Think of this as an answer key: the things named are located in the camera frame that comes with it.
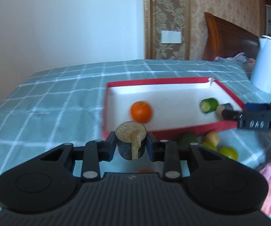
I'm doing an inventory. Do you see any gold ornate wall frame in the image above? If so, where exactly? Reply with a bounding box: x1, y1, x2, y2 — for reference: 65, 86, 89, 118
144, 0, 192, 60

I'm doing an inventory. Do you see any orange tangerine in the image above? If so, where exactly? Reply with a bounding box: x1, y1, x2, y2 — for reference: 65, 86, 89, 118
130, 101, 153, 124
138, 169, 154, 173

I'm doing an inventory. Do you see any wooden headboard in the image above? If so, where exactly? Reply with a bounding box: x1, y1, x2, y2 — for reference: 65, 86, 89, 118
202, 12, 259, 61

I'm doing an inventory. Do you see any green plaid bed sheet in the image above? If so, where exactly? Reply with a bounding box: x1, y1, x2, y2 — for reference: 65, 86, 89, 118
0, 60, 271, 210

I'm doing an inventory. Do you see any dark sugarcane piece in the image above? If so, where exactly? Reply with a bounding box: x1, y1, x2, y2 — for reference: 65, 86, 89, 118
215, 103, 234, 120
115, 121, 147, 160

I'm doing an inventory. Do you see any white wall switch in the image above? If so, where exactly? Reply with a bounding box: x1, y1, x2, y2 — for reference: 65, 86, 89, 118
161, 30, 182, 44

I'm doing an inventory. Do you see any brown longan fruit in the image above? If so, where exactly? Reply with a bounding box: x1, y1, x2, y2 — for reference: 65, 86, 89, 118
203, 131, 220, 146

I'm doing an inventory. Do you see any green round tomato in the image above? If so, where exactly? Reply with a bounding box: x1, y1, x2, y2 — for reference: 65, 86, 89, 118
219, 146, 238, 161
201, 140, 217, 152

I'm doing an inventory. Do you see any red shallow cardboard box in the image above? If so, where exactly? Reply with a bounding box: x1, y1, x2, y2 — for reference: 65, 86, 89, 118
102, 77, 244, 140

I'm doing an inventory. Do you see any white electric kettle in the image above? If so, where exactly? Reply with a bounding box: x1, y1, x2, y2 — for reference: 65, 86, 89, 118
250, 35, 271, 94

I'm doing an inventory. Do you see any green cucumber piece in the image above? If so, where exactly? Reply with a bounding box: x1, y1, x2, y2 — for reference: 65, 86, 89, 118
200, 98, 219, 114
177, 133, 197, 147

